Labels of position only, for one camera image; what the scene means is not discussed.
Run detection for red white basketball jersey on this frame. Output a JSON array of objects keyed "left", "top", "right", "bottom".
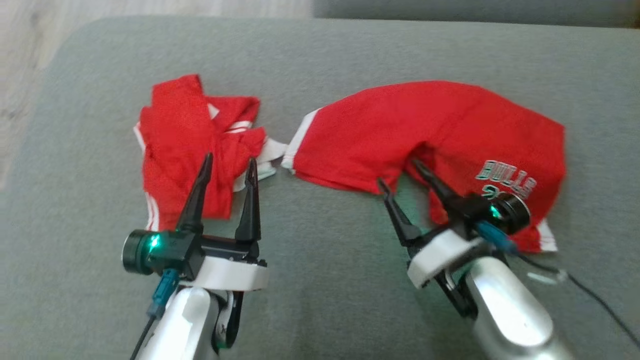
[{"left": 133, "top": 74, "right": 288, "bottom": 232}]

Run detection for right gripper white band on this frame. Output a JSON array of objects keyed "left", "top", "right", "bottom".
[{"left": 378, "top": 159, "right": 493, "bottom": 290}]

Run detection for grey fabric ottoman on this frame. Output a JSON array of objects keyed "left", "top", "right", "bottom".
[{"left": 0, "top": 16, "right": 640, "bottom": 360}]

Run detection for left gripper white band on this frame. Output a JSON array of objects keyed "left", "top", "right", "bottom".
[{"left": 175, "top": 152, "right": 268, "bottom": 292}]

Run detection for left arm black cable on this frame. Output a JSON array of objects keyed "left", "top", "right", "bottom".
[{"left": 129, "top": 269, "right": 180, "bottom": 360}]

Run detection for red basketball shorts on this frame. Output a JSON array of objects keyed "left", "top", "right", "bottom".
[{"left": 281, "top": 80, "right": 567, "bottom": 253}]

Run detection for white cable label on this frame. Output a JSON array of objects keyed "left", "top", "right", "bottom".
[{"left": 527, "top": 270, "right": 568, "bottom": 286}]

